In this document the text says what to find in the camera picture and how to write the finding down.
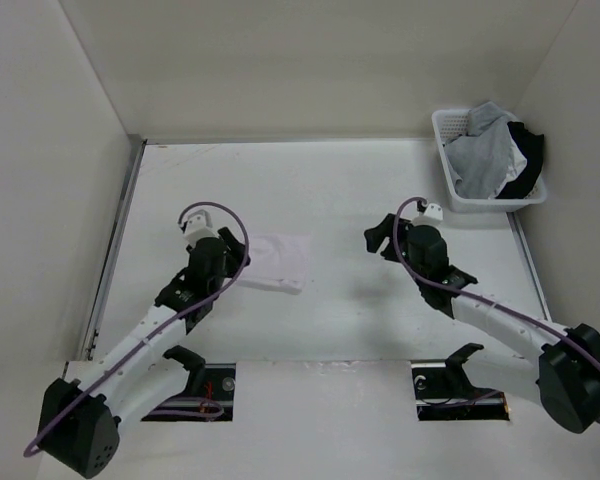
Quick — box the white plastic laundry basket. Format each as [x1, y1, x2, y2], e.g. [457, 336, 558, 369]
[431, 107, 549, 213]

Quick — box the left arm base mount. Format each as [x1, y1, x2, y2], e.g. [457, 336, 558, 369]
[142, 346, 237, 422]

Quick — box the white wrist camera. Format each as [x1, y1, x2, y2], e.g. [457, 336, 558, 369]
[180, 209, 219, 247]
[411, 202, 444, 227]

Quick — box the white tank top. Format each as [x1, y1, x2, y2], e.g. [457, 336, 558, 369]
[503, 146, 527, 185]

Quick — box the black tank top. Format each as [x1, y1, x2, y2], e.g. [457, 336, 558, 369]
[496, 122, 545, 200]

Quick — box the metal table rail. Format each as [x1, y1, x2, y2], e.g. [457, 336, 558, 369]
[507, 212, 552, 321]
[75, 134, 146, 361]

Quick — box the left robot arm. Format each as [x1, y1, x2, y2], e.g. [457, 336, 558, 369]
[25, 228, 250, 479]

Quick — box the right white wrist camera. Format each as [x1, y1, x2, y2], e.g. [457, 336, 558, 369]
[411, 202, 444, 227]

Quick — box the grey tank top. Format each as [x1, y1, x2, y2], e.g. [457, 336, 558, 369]
[444, 101, 514, 200]

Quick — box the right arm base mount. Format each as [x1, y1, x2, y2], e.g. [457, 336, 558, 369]
[411, 343, 509, 422]

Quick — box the pale pink tank top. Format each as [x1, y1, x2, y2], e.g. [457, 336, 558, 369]
[236, 234, 311, 294]

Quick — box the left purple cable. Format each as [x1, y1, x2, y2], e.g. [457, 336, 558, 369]
[23, 201, 252, 459]

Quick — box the left metal table rail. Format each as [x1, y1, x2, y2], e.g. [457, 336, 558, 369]
[75, 134, 146, 361]

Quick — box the right metal table rail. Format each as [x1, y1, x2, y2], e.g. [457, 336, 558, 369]
[507, 212, 552, 321]

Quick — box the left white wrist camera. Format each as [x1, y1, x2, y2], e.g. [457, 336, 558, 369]
[180, 209, 219, 247]

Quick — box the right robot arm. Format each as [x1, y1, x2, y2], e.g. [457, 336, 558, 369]
[364, 204, 600, 433]

